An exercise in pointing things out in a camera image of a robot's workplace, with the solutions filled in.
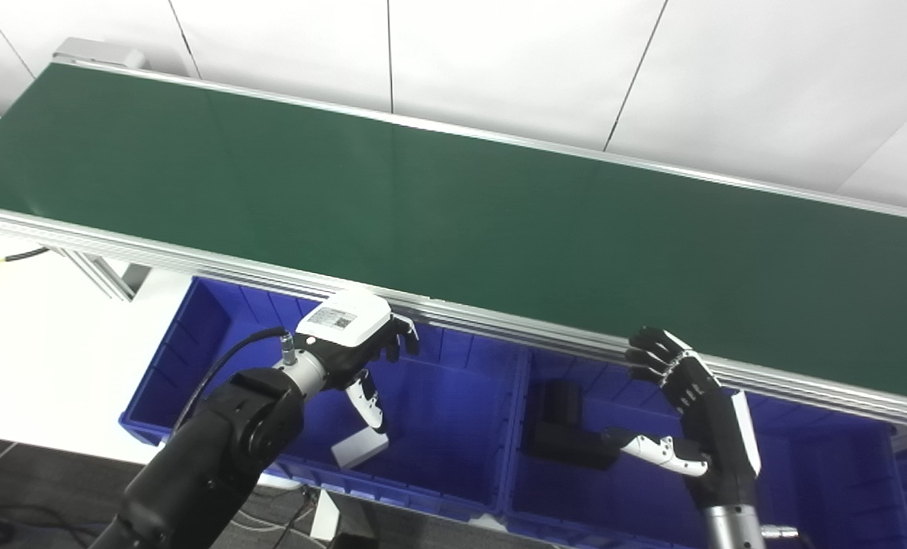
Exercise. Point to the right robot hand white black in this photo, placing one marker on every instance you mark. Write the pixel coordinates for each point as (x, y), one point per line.
(716, 435)

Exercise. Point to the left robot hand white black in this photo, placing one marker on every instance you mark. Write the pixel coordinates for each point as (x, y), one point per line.
(350, 335)

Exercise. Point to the white square part with hole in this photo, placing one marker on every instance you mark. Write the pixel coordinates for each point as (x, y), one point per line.
(358, 451)

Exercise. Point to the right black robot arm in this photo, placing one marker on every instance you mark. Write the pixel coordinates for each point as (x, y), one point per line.
(732, 530)

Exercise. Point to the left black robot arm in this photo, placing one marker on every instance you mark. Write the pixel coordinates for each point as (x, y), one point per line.
(217, 457)

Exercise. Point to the black T-shaped part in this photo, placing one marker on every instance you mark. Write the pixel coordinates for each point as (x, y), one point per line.
(564, 438)

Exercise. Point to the aluminium conveyor leg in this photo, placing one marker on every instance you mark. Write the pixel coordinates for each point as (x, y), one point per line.
(107, 276)

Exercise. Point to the grey conveyor end housing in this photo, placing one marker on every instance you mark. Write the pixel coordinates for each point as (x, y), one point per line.
(99, 53)

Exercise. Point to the green conveyor belt aluminium frame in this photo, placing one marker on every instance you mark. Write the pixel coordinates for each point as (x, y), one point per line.
(499, 229)

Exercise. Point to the white support post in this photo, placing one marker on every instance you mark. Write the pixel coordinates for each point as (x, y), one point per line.
(324, 518)

